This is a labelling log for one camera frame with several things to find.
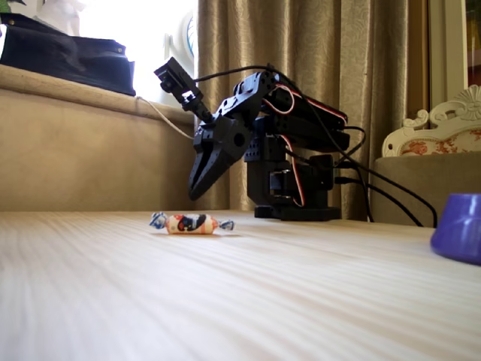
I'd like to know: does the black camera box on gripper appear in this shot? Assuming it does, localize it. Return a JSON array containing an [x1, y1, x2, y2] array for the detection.
[[153, 56, 211, 123]]

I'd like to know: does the black bag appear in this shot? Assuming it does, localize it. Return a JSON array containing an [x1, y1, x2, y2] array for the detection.
[[0, 13, 137, 97]]

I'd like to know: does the purple bowl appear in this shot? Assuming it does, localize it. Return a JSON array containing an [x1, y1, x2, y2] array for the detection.
[[429, 193, 481, 266]]

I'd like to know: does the candy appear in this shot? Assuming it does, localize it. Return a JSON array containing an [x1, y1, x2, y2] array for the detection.
[[150, 211, 236, 236]]

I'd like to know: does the white cord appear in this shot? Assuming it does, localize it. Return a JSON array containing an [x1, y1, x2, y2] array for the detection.
[[135, 95, 195, 141]]

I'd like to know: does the white window ornament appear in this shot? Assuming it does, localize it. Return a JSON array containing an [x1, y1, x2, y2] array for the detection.
[[162, 11, 199, 65]]

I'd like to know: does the grey-beige cushion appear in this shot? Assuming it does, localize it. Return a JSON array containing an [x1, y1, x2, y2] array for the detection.
[[370, 150, 481, 229]]

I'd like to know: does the beige patterned curtain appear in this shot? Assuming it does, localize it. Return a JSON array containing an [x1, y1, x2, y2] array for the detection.
[[197, 0, 431, 223]]

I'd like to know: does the beige upholstered ledge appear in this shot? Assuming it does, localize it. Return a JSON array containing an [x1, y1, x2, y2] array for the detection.
[[0, 63, 197, 212]]

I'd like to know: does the black power cable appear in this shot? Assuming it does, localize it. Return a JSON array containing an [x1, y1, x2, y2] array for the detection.
[[333, 175, 425, 227]]

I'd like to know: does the ornate white chair back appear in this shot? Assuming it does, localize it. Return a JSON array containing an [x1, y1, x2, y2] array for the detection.
[[381, 84, 481, 158]]

